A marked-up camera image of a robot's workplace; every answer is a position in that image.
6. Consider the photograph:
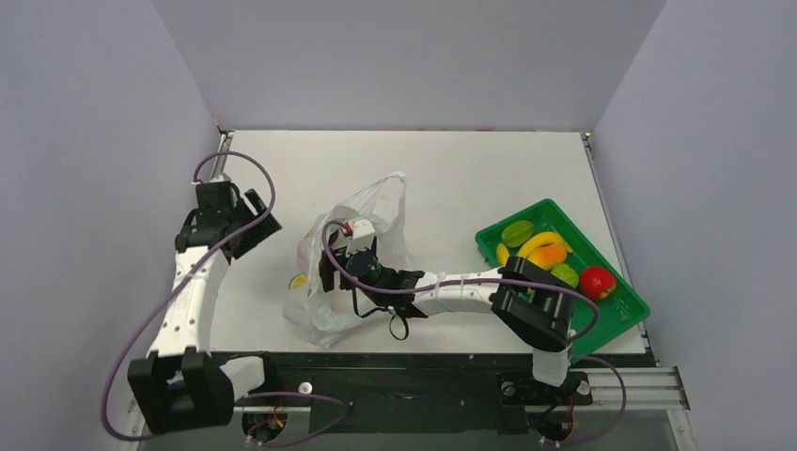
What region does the white plastic bag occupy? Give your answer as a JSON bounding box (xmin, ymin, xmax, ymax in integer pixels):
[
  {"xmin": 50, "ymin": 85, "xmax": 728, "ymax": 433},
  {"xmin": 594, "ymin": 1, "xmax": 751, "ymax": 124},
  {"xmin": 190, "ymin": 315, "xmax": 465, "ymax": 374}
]
[{"xmin": 283, "ymin": 172, "xmax": 410, "ymax": 348}]

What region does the green fake starfruit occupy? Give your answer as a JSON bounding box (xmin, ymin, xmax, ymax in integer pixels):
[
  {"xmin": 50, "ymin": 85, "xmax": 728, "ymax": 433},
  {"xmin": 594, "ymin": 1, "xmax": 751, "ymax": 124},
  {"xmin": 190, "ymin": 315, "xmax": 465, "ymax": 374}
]
[{"xmin": 500, "ymin": 220, "xmax": 535, "ymax": 248}]

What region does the long yellow fake banana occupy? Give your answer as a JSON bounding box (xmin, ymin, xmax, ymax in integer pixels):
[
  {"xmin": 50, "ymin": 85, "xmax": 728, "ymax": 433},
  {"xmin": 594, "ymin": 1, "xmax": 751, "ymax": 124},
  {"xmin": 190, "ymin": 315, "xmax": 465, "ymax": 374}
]
[{"xmin": 516, "ymin": 231, "xmax": 573, "ymax": 257}]

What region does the orange yellow fake mango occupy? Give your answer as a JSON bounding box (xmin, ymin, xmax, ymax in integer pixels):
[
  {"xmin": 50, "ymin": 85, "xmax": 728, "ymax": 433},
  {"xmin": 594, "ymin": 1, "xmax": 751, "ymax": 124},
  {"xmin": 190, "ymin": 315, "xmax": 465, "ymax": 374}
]
[{"xmin": 527, "ymin": 243, "xmax": 570, "ymax": 272}]

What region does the green fake lime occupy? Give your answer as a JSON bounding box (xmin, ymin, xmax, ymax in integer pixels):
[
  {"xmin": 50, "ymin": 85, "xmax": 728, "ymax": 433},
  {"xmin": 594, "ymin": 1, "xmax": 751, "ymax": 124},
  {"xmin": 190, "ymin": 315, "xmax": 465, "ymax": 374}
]
[{"xmin": 550, "ymin": 263, "xmax": 580, "ymax": 288}]

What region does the red fake apple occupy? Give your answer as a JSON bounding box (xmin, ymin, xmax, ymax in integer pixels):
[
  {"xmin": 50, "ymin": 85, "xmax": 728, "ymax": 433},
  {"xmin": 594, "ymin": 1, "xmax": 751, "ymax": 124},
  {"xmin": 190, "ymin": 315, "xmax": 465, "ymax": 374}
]
[{"xmin": 579, "ymin": 266, "xmax": 617, "ymax": 302}]

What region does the small yellow fake banana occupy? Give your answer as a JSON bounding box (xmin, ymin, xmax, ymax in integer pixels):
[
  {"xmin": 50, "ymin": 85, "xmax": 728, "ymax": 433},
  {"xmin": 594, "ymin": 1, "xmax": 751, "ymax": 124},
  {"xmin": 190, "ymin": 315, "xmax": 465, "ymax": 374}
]
[{"xmin": 495, "ymin": 242, "xmax": 511, "ymax": 266}]

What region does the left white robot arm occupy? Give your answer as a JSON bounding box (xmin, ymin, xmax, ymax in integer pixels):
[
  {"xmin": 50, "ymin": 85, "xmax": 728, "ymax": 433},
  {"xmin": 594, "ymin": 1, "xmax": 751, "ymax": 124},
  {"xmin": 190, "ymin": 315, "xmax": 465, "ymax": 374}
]
[{"xmin": 127, "ymin": 179, "xmax": 281, "ymax": 435}]

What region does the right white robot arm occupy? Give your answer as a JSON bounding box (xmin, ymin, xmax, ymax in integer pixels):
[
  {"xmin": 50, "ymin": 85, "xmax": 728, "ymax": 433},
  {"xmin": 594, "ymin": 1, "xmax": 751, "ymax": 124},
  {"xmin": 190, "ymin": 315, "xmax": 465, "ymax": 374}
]
[{"xmin": 319, "ymin": 249, "xmax": 577, "ymax": 401}]

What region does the green plastic tray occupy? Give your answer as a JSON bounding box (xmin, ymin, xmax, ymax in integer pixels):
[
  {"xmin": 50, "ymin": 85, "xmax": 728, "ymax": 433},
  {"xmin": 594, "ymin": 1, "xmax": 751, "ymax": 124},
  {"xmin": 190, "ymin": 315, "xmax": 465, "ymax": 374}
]
[{"xmin": 475, "ymin": 199, "xmax": 650, "ymax": 354}]

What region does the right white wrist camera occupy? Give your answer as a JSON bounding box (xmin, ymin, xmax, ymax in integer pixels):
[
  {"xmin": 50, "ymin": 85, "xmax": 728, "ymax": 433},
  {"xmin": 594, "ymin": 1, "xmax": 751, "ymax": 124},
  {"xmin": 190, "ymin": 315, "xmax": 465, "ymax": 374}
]
[{"xmin": 343, "ymin": 218, "xmax": 376, "ymax": 257}]

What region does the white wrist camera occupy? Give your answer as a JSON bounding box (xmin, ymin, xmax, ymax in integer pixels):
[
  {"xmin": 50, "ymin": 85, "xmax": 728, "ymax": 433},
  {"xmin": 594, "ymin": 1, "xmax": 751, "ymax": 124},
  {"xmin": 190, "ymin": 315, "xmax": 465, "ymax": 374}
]
[
  {"xmin": 343, "ymin": 218, "xmax": 376, "ymax": 257},
  {"xmin": 192, "ymin": 173, "xmax": 231, "ymax": 185}
]

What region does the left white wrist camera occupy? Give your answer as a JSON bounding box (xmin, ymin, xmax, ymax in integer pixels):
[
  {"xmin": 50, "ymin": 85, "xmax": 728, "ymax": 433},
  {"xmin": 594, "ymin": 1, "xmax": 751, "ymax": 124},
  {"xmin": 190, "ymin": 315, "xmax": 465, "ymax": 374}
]
[{"xmin": 192, "ymin": 173, "xmax": 231, "ymax": 185}]

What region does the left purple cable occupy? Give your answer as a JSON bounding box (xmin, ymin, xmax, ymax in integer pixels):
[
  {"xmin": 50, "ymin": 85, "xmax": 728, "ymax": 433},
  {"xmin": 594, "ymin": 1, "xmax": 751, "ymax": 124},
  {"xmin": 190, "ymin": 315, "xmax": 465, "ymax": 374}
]
[{"xmin": 101, "ymin": 150, "xmax": 353, "ymax": 449}]

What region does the purple cable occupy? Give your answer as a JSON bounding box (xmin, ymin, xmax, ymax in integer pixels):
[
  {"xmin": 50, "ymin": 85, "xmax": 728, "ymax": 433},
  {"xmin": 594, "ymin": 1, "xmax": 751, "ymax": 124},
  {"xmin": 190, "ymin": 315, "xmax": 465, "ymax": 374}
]
[
  {"xmin": 101, "ymin": 150, "xmax": 353, "ymax": 449},
  {"xmin": 320, "ymin": 219, "xmax": 629, "ymax": 449}
]

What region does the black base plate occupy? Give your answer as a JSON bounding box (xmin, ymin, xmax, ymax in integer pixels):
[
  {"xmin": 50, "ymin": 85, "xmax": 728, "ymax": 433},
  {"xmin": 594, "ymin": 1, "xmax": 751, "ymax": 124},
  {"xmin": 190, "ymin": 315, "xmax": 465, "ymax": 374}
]
[{"xmin": 235, "ymin": 352, "xmax": 593, "ymax": 435}]

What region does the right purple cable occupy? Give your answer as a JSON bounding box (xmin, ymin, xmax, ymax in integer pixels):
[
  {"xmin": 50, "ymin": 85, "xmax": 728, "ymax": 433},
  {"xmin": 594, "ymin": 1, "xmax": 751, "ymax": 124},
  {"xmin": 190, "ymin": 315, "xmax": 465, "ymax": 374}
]
[{"xmin": 320, "ymin": 219, "xmax": 629, "ymax": 449}]

